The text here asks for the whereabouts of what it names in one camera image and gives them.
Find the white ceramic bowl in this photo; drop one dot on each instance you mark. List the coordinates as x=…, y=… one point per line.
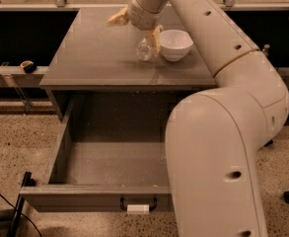
x=175, y=44

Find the yellow black tape measure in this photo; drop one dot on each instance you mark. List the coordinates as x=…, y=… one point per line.
x=28, y=66

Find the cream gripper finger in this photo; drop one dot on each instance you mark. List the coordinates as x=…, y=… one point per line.
x=154, y=39
x=119, y=19

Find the clear plastic water bottle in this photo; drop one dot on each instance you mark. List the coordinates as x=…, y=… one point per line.
x=144, y=51

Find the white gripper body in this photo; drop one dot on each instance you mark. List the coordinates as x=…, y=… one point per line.
x=140, y=18

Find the open grey top drawer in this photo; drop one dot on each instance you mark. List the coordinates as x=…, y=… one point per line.
x=110, y=146

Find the black and white drawer handle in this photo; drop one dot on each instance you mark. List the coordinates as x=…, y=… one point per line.
x=137, y=209

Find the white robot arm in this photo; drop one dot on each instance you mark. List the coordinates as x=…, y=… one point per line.
x=212, y=136

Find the grey drawer cabinet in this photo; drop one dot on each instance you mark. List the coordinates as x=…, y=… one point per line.
x=94, y=56

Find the black stand leg left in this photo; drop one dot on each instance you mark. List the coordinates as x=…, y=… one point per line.
x=27, y=181

